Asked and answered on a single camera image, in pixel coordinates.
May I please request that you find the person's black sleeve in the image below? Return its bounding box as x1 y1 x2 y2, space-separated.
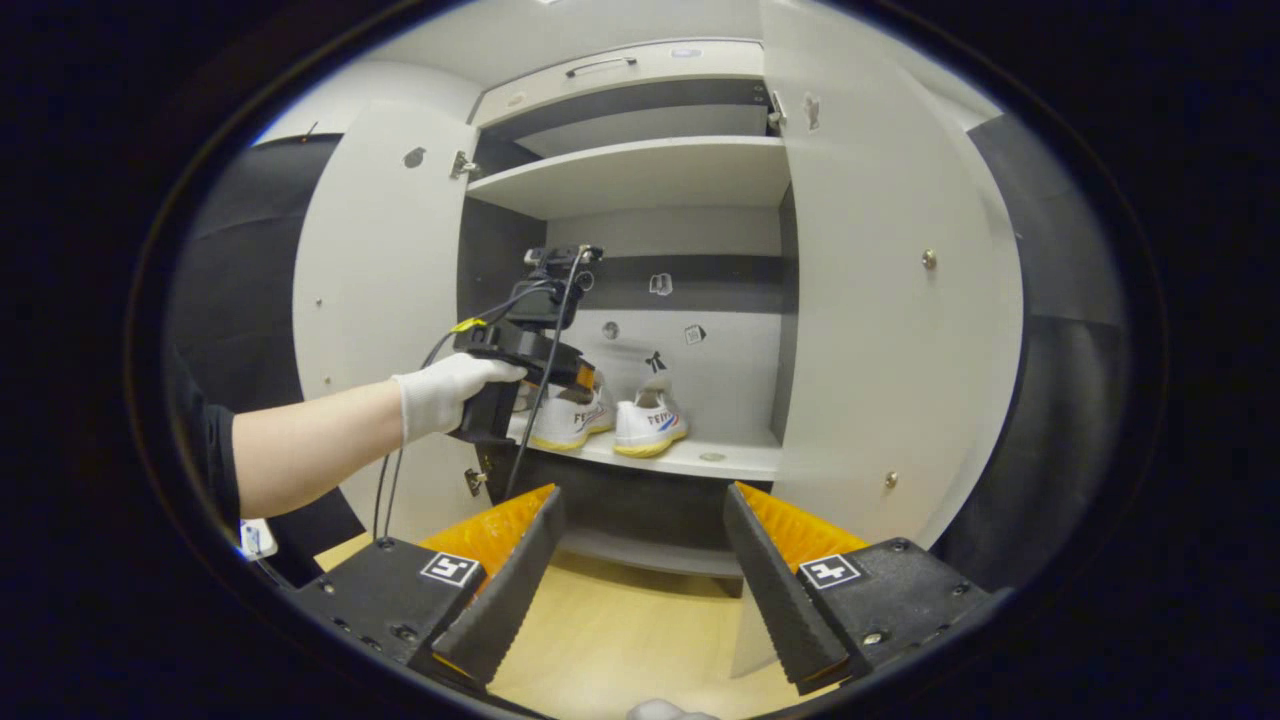
168 345 243 546

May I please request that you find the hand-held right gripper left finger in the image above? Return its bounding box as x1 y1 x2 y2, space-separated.
290 484 568 689

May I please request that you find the white cabinet door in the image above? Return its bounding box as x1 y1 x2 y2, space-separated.
292 100 481 546
730 0 1026 681

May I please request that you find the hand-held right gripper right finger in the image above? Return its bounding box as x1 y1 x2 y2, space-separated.
722 481 1001 696

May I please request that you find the beige cabinet drawer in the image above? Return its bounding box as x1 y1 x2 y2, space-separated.
470 40 766 129

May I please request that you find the white cabinet shelf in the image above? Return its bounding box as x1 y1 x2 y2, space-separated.
505 415 783 483
465 136 791 221

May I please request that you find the black backdrop cloth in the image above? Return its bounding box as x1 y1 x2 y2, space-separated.
930 112 1131 591
165 133 346 586

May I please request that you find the white shoe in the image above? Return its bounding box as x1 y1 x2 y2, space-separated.
527 380 617 452
612 388 690 459

